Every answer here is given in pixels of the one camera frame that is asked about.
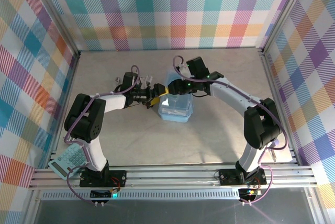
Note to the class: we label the light blue plastic tool box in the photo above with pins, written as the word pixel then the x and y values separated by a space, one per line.
pixel 175 109

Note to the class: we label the aluminium frame cross rail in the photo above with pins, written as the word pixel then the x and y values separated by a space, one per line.
pixel 170 177

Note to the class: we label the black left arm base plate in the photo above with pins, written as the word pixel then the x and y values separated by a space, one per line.
pixel 117 178

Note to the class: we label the light blue calculator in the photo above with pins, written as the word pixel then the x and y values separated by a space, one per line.
pixel 70 159

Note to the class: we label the aluminium frame corner post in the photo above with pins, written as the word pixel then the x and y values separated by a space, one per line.
pixel 57 14
pixel 284 12

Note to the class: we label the aluminium frame side rail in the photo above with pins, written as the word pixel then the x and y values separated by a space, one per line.
pixel 67 98
pixel 271 77

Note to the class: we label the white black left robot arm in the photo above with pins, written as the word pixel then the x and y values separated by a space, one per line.
pixel 94 156

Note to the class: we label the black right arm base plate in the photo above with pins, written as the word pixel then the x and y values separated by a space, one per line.
pixel 227 177

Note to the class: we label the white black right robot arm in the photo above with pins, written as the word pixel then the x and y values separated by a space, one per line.
pixel 248 158

